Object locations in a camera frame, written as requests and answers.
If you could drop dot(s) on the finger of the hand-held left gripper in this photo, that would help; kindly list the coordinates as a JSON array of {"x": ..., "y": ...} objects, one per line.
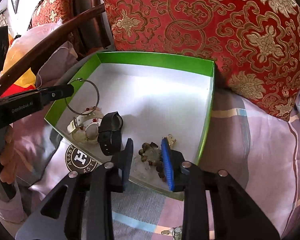
[{"x": 57, "y": 93}]

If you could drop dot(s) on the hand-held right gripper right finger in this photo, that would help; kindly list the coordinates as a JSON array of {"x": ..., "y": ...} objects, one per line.
[{"x": 168, "y": 166}]

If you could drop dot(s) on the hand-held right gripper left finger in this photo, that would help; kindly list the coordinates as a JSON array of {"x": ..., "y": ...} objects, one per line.
[{"x": 127, "y": 166}]

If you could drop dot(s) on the small gold pendant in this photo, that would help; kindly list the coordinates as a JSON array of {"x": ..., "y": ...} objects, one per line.
[{"x": 172, "y": 140}]

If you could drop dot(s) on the black wrist watch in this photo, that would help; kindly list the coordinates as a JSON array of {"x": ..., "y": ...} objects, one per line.
[{"x": 107, "y": 135}]

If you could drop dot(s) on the silver hoop bangle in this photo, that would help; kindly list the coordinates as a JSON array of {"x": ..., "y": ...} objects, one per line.
[{"x": 97, "y": 95}]

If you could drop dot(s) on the white wrist watch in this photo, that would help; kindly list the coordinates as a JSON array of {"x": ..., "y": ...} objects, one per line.
[{"x": 86, "y": 132}]

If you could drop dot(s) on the green cardboard box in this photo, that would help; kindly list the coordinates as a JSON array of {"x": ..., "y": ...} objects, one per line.
[{"x": 155, "y": 100}]

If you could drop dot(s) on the person's left hand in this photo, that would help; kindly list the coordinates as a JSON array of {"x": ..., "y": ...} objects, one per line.
[{"x": 11, "y": 160}]

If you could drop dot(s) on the yellow and red bag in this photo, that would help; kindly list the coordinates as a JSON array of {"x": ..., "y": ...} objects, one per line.
[{"x": 17, "y": 67}]

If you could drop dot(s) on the white plastic bag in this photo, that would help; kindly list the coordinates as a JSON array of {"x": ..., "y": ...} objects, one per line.
[{"x": 35, "y": 38}]

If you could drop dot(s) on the dark wooden armchair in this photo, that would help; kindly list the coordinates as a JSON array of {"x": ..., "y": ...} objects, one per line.
[{"x": 52, "y": 32}]

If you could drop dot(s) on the small silver trinket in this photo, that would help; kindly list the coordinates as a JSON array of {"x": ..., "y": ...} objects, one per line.
[{"x": 175, "y": 232}]

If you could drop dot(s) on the pink and blue plaid sheet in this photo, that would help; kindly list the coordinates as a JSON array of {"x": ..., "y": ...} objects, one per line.
[{"x": 252, "y": 155}]

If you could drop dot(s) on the small red floral cushion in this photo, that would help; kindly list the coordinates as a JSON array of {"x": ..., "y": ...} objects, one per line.
[{"x": 53, "y": 2}]

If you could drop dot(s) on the large red floral cushion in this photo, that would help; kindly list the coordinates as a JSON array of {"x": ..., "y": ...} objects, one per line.
[{"x": 215, "y": 30}]

